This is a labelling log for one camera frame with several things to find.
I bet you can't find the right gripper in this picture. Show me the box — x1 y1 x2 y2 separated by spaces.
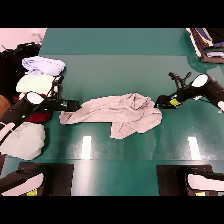
154 94 183 111

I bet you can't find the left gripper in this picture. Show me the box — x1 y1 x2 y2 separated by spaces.
43 98 82 113

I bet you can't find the pale grey shirt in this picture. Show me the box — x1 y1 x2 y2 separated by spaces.
58 92 164 140

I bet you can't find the red garment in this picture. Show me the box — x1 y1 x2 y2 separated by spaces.
13 95 53 124

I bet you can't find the pale yellow garment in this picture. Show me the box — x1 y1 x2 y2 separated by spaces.
15 73 60 97

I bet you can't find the lavender garment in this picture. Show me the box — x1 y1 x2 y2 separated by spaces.
21 55 67 77

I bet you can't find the white garment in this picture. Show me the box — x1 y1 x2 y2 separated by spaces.
0 121 47 161

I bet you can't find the black garment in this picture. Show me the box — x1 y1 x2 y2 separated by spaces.
0 42 43 101

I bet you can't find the stack of folded clothes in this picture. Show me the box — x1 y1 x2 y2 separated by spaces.
185 27 224 65

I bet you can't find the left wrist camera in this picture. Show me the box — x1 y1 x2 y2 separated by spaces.
48 75 65 101

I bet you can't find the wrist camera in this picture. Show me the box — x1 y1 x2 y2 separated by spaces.
167 71 193 92
48 75 65 101

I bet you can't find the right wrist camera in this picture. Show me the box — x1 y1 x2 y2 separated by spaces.
167 71 193 92

